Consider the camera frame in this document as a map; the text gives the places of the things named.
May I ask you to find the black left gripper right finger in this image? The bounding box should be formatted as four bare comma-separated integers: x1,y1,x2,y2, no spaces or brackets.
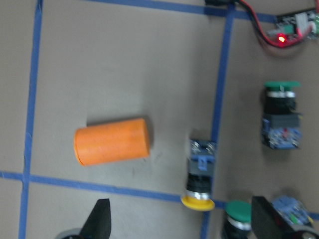
251,196,299,239

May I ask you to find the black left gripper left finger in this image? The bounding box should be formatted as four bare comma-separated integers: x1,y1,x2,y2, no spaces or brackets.
79,199,111,239

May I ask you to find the yellow push button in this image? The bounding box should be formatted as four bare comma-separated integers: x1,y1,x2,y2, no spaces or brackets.
271,196,313,227
181,139,217,212

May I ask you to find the green push button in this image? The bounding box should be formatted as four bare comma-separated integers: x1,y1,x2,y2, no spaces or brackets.
221,200,252,239
261,81,302,150

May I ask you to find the plain orange cylinder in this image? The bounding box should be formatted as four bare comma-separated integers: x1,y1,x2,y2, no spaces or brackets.
73,118,150,166

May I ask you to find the small motor controller board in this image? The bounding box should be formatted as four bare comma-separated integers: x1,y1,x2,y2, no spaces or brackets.
267,8,319,48

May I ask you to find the red black power cable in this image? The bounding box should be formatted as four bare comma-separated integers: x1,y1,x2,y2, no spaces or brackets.
205,0,302,49

